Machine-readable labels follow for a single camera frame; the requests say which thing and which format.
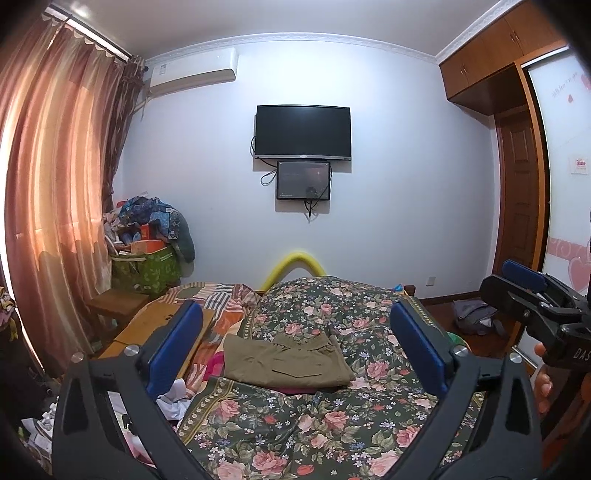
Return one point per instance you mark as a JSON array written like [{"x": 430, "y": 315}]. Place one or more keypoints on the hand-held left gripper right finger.
[{"x": 418, "y": 346}]

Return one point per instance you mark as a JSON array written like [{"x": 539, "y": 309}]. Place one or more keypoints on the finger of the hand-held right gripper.
[
  {"x": 508, "y": 295},
  {"x": 524, "y": 274}
]

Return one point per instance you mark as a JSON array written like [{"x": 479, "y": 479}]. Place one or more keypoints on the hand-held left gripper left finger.
[{"x": 175, "y": 344}]

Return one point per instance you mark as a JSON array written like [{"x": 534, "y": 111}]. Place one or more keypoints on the olive green pants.
[{"x": 286, "y": 362}]

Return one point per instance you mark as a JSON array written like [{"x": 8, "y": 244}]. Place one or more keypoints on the person's right hand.
[{"x": 544, "y": 392}]

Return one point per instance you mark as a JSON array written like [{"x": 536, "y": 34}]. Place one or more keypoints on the grey backpack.
[{"x": 475, "y": 316}]

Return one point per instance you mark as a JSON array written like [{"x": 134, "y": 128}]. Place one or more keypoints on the green cloth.
[{"x": 458, "y": 342}]

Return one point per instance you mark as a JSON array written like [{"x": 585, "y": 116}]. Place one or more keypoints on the bamboo lap desk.
[{"x": 138, "y": 325}]

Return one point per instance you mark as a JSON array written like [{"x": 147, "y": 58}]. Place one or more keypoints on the crumpled white tissue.
[{"x": 173, "y": 399}]

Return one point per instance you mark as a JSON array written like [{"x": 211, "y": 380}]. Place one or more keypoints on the striped orange blanket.
[{"x": 226, "y": 300}]

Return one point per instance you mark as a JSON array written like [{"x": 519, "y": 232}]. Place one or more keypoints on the wooden stool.
[{"x": 117, "y": 304}]

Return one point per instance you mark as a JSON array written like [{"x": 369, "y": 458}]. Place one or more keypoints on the green fabric bag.
[{"x": 147, "y": 272}]

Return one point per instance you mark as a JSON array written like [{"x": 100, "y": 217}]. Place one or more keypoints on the brown wooden door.
[{"x": 517, "y": 194}]

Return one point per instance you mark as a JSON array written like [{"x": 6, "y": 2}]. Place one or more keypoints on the dark floral blanket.
[{"x": 323, "y": 304}]

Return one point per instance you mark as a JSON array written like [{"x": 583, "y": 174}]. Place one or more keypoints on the red white label sticker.
[{"x": 580, "y": 165}]

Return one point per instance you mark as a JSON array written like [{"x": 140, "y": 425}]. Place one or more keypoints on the pile of mixed clothes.
[{"x": 157, "y": 214}]

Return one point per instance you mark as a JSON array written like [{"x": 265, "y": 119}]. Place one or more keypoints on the yellow foam tube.
[{"x": 295, "y": 258}]

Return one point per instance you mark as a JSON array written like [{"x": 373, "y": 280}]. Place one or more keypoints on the pink brown curtain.
[{"x": 51, "y": 184}]

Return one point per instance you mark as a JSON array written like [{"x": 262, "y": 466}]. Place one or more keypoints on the wooden wardrobe with heart doors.
[{"x": 498, "y": 50}]

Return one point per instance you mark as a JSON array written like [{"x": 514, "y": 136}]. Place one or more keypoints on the white air conditioner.
[{"x": 194, "y": 71}]

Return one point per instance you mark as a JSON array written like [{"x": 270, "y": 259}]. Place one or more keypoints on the white wall socket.
[{"x": 430, "y": 281}]

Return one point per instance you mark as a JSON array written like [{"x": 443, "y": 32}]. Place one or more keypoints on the small black wall monitor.
[{"x": 302, "y": 180}]

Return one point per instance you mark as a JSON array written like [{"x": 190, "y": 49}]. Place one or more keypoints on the black wall television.
[{"x": 302, "y": 131}]

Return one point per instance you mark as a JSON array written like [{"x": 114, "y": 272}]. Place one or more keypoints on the curtain rail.
[{"x": 92, "y": 32}]

